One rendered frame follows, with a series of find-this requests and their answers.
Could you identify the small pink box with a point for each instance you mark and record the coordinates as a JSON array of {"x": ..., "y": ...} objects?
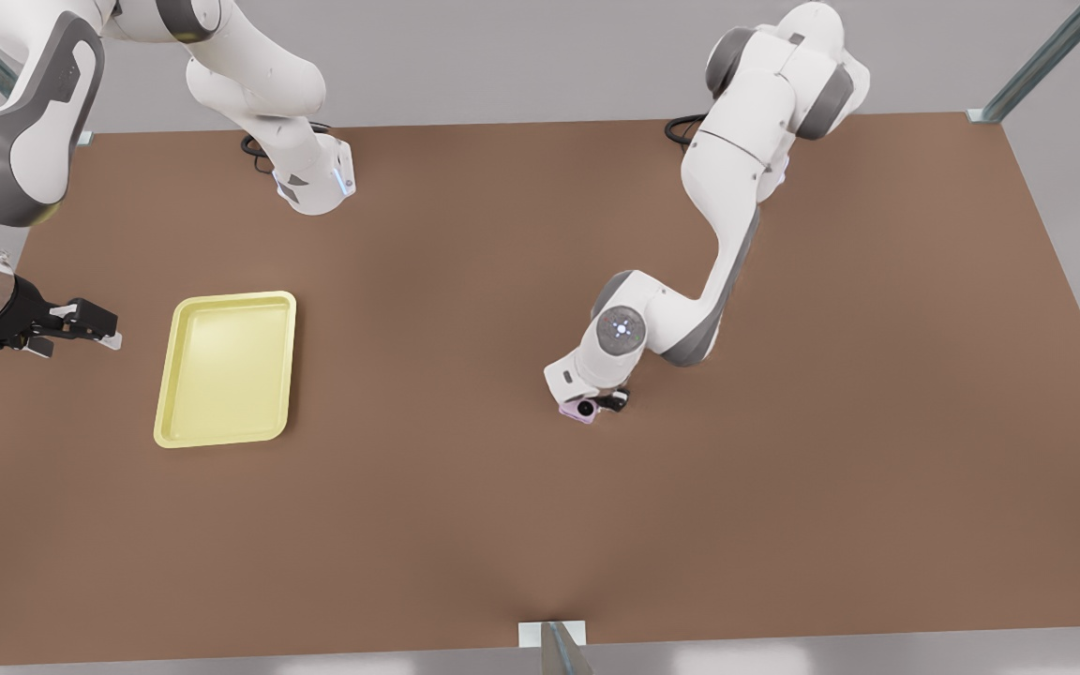
[{"x": 576, "y": 412}]

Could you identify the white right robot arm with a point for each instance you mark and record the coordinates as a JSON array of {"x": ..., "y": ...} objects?
[{"x": 6, "y": 141}]

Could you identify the pale yellow rectangular tray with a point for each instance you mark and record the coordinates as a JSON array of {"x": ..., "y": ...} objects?
[{"x": 226, "y": 370}]

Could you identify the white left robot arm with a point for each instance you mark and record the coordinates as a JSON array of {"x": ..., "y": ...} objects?
[{"x": 737, "y": 159}]

